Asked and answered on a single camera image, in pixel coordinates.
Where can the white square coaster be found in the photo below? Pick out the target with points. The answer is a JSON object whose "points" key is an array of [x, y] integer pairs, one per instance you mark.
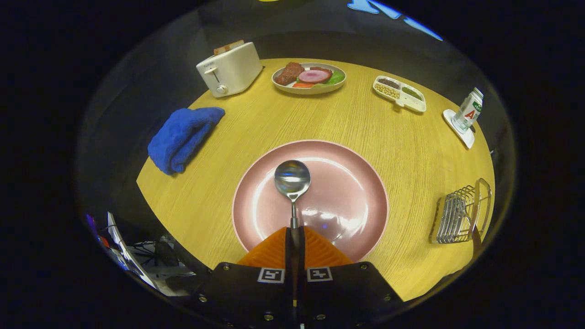
{"points": [[464, 137]]}

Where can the blue folded towel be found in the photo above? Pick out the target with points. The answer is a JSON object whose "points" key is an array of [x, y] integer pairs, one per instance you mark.
{"points": [[183, 135]]}

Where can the green lettuce leaf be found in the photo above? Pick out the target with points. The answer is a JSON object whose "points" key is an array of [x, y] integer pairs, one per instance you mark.
{"points": [[337, 77]]}

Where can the white divided dish with beans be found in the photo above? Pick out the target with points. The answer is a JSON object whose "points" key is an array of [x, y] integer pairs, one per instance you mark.
{"points": [[402, 98]]}

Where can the toast bread slice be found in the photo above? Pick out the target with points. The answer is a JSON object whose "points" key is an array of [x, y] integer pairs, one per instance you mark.
{"points": [[228, 47]]}

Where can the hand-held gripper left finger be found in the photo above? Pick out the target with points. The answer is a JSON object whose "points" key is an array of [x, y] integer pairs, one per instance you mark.
{"points": [[247, 292]]}

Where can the white drink bottle green cap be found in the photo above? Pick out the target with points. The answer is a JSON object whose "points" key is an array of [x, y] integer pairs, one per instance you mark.
{"points": [[468, 112]]}

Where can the pink round plate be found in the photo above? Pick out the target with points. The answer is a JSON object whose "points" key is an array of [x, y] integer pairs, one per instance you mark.
{"points": [[347, 192]]}

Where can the orange carrot slice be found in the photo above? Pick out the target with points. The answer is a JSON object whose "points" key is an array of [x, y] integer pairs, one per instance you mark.
{"points": [[301, 85]]}

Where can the pink ham slice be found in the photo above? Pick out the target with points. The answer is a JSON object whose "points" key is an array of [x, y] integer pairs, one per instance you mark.
{"points": [[314, 76]]}

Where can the grey plate with food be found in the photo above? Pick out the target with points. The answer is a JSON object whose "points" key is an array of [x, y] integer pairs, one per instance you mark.
{"points": [[283, 88]]}

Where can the white toaster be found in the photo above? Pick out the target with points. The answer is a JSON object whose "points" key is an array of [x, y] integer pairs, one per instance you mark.
{"points": [[237, 68]]}

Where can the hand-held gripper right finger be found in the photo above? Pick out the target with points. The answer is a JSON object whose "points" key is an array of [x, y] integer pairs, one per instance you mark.
{"points": [[343, 292]]}

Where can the brown meat piece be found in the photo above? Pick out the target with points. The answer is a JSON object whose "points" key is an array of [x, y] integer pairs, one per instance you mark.
{"points": [[289, 73]]}

